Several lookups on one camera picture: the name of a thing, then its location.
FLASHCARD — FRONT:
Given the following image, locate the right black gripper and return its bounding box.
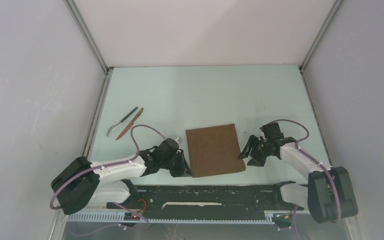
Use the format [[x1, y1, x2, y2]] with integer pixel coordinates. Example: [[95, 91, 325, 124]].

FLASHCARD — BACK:
[[237, 134, 271, 168]]

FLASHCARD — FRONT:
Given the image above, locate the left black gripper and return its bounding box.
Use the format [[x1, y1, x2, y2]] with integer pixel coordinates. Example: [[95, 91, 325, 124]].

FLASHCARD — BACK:
[[160, 149, 194, 178]]

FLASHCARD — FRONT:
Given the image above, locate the brown cloth napkin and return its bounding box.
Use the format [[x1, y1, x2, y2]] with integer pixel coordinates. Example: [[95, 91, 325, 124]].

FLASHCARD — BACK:
[[185, 123, 246, 178]]

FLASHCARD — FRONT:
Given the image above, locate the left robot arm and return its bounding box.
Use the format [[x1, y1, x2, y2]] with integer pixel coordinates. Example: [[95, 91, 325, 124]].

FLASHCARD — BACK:
[[50, 138, 192, 215]]

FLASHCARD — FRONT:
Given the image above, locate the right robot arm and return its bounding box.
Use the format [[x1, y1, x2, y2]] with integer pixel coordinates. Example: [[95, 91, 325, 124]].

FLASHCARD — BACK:
[[238, 120, 359, 223]]

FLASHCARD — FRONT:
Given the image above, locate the brown wooden knife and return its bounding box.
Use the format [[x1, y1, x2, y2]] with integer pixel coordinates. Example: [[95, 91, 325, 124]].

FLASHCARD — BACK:
[[115, 107, 144, 141]]

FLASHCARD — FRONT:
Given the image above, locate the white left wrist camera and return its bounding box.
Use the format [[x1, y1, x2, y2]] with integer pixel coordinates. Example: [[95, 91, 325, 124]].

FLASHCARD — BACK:
[[174, 137, 183, 146]]

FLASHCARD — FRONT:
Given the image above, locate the aluminium frame rail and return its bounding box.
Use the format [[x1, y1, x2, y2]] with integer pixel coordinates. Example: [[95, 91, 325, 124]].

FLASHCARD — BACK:
[[56, 189, 359, 214]]

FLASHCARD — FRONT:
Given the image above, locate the white toothed cable duct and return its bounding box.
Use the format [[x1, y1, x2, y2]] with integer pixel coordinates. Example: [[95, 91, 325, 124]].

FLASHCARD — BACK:
[[66, 211, 274, 225]]

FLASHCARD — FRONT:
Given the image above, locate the fork with dark handle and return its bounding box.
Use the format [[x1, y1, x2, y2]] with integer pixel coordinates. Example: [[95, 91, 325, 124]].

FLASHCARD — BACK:
[[106, 106, 139, 137]]

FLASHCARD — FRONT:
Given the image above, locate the right corner aluminium post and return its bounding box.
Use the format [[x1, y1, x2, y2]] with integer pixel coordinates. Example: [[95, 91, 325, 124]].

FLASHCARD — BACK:
[[300, 0, 345, 72]]

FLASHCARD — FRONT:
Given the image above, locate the corner aluminium post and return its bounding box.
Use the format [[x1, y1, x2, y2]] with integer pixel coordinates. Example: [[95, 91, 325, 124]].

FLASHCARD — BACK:
[[63, 0, 110, 74], [300, 0, 345, 72]]

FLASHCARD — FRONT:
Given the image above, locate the left corner aluminium post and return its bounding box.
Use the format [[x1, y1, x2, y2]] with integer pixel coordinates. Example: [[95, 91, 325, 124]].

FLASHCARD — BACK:
[[63, 0, 110, 74]]

